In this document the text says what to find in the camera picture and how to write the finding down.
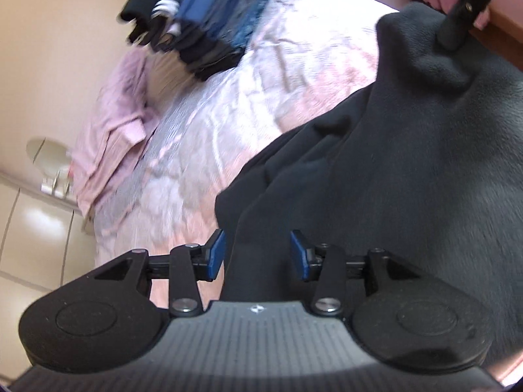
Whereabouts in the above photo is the bed with pink grey bedspread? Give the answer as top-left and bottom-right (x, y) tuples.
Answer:
(79, 0), (409, 278)

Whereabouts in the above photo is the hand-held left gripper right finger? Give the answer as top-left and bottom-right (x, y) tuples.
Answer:
(289, 230), (413, 317)

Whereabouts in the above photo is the stack of folded clothes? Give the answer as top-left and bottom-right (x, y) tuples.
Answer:
(118, 0), (282, 82)

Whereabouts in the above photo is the lilac pillow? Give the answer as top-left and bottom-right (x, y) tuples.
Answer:
(71, 51), (158, 219)

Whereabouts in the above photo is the white wardrobe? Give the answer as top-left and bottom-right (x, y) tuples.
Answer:
(0, 171), (96, 290)

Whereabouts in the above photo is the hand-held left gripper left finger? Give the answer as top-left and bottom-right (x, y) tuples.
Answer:
(92, 229), (227, 317)

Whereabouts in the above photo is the dark fleece garment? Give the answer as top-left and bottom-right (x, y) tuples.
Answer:
(214, 2), (523, 380)

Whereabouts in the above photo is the oval mirror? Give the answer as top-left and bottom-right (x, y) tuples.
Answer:
(26, 137), (68, 172)

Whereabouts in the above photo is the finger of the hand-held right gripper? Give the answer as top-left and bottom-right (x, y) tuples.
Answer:
(435, 0), (498, 51)

